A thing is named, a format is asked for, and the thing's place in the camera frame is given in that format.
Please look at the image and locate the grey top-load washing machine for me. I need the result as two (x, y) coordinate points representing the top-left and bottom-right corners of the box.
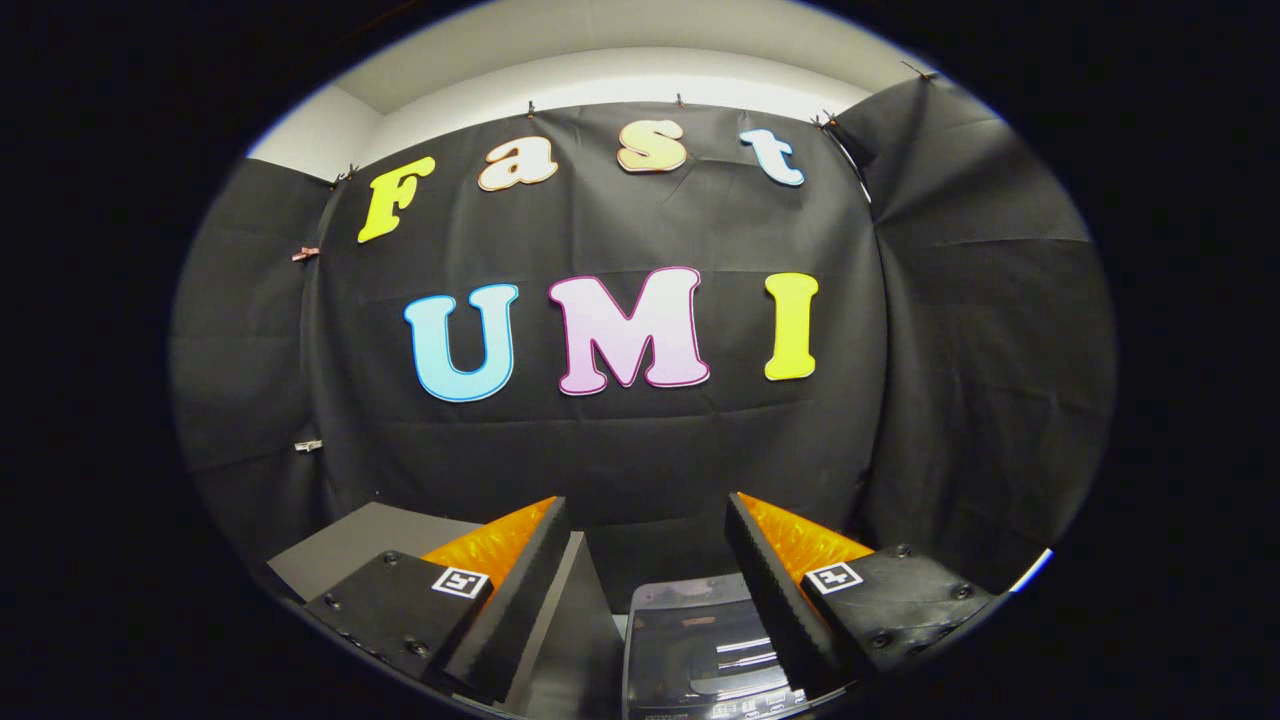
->
(620, 570), (816, 720)

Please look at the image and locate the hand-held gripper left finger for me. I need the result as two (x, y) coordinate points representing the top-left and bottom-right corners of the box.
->
(305, 496), (573, 705)

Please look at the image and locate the grey cabinet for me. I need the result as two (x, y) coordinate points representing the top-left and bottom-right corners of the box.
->
(267, 501), (627, 718)

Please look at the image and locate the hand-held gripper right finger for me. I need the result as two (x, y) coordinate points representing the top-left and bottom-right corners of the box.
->
(724, 491), (996, 699)

